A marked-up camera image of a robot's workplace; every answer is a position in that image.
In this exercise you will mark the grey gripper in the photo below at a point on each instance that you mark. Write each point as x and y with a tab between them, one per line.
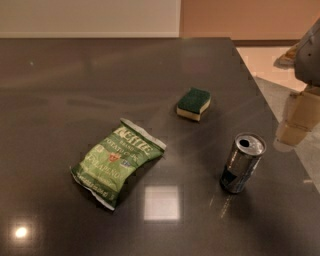
309	61

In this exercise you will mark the green jalapeno chip bag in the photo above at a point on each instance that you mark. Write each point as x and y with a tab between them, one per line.
105	168

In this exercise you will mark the silver drink can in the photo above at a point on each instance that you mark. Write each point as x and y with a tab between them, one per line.
246	152

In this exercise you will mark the green and yellow sponge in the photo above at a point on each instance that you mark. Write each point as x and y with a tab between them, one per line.
193	104

